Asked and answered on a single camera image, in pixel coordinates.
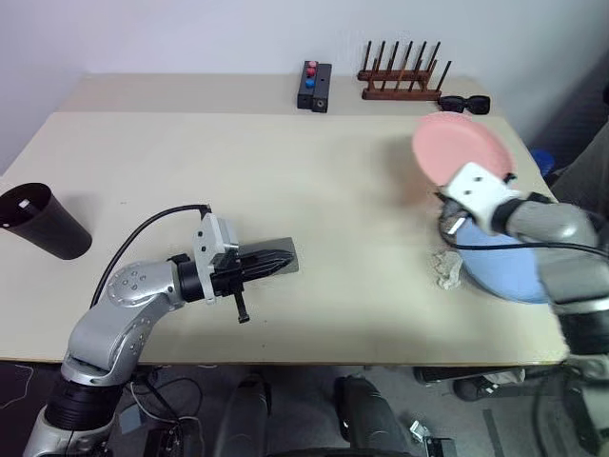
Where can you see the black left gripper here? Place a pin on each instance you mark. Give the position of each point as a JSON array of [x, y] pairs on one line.
[[228, 273]]

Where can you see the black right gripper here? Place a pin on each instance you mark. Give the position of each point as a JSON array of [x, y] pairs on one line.
[[449, 209]]

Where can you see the pink round plate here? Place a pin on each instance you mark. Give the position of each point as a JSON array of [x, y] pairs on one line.
[[457, 143]]

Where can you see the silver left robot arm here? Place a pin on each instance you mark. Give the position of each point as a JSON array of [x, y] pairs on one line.
[[119, 285]]

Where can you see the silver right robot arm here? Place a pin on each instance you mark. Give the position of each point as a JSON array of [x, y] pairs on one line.
[[561, 228]]

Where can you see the gray rectangular block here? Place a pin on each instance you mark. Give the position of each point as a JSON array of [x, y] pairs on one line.
[[291, 247]]

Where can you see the crumpled white tissue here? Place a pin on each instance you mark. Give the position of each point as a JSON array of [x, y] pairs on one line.
[[446, 269]]

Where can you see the blue round plate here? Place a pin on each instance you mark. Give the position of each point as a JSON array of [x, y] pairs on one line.
[[504, 271]]

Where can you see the blue container on floor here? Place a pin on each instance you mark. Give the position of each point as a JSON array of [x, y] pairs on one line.
[[542, 161]]

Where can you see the black sunglasses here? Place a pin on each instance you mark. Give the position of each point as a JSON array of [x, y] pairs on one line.
[[476, 104]]

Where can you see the brown wooden dish rack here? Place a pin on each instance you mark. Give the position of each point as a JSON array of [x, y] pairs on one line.
[[399, 88]]

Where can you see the gray trouser leg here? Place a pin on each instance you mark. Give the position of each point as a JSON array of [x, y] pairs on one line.
[[585, 166]]

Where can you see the dark rounded shape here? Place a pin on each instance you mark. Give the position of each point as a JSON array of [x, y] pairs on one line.
[[366, 419], [247, 419]]

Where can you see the black box with buttons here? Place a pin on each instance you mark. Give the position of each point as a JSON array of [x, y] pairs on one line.
[[304, 95]]

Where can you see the black shoe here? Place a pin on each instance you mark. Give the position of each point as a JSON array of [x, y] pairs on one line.
[[485, 385]]

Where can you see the blue push button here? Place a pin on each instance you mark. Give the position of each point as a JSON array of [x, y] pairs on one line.
[[309, 84]]

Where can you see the black floor device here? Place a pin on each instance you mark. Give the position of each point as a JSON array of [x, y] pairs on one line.
[[171, 440]]

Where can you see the black plastic cup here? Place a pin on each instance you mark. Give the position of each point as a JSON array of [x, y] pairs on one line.
[[47, 224]]

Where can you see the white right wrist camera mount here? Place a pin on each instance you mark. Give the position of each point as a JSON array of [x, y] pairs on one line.
[[480, 190]]

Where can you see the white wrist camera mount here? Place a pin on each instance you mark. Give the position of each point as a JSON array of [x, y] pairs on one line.
[[214, 238], [480, 190]]

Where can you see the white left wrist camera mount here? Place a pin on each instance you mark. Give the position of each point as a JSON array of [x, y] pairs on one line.
[[214, 238]]

